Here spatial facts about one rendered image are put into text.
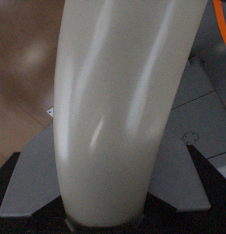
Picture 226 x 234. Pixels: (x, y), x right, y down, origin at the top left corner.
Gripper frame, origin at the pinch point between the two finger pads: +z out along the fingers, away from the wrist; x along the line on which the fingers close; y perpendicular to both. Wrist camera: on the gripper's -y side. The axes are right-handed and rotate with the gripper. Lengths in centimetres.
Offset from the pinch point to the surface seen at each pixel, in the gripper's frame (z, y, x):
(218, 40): 103, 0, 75
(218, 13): 99, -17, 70
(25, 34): 125, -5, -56
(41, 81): 136, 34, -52
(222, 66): 107, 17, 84
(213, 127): 51, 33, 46
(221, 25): 100, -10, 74
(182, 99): 79, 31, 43
